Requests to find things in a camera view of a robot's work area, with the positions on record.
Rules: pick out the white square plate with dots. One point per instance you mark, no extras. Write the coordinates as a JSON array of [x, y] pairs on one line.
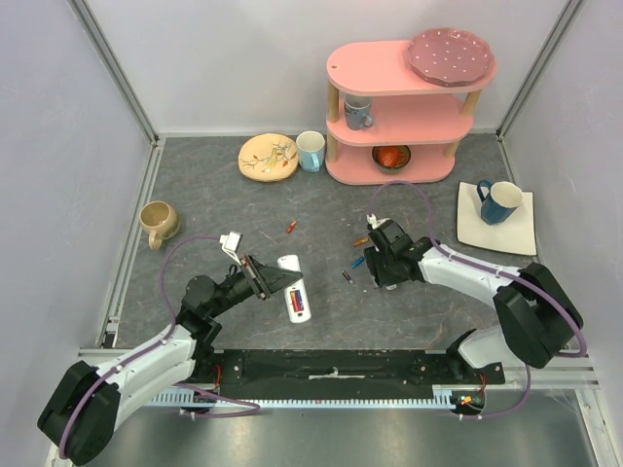
[[514, 235]]

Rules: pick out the red orange battery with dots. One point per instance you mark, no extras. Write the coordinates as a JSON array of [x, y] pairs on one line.
[[291, 227]]

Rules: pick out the white remote control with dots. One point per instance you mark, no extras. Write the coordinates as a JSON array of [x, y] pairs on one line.
[[292, 262]]

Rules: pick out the dark blue mug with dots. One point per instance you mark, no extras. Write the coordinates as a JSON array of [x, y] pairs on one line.
[[498, 200]]

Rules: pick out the blue battery near right gripper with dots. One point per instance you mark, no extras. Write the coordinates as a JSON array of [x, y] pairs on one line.
[[358, 262]]

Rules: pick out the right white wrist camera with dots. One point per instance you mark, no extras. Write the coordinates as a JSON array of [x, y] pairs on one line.
[[373, 222]]

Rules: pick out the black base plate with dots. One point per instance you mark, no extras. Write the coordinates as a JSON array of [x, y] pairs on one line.
[[313, 375]]

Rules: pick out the red yellow battery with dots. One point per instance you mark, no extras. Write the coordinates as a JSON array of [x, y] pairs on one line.
[[295, 302]]

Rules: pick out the yellow floral plate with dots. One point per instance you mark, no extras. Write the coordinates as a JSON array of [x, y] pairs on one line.
[[268, 157]]

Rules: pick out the pink three-tier shelf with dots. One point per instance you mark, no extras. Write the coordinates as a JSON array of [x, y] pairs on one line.
[[429, 120]]

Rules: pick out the grey mug on shelf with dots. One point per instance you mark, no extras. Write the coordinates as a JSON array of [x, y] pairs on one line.
[[358, 111]]

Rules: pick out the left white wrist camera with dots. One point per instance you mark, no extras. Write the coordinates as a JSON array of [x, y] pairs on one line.
[[230, 243]]

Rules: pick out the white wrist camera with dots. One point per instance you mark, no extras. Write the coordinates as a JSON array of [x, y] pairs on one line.
[[230, 243], [373, 222]]

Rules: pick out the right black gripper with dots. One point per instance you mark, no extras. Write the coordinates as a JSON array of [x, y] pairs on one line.
[[378, 263]]

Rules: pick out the beige ceramic mug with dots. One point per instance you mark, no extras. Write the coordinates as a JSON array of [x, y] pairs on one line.
[[160, 221]]

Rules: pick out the orange cup in bowl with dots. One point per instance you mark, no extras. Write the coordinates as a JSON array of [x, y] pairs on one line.
[[391, 157]]

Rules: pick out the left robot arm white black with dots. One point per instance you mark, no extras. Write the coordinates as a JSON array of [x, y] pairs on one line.
[[91, 402]]

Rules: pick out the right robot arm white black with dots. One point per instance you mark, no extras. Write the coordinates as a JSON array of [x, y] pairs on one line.
[[536, 319]]

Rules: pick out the patterned dark bowl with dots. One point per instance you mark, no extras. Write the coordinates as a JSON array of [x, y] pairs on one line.
[[403, 148]]

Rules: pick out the pink polka dot plate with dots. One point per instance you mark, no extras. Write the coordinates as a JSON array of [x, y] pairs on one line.
[[449, 57]]

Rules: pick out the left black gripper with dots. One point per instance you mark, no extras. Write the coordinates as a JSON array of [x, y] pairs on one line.
[[255, 273]]

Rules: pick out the light blue mug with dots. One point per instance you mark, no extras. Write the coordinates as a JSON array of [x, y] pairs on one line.
[[311, 149]]

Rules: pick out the purple battery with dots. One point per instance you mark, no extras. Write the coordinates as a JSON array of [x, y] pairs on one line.
[[301, 301]]

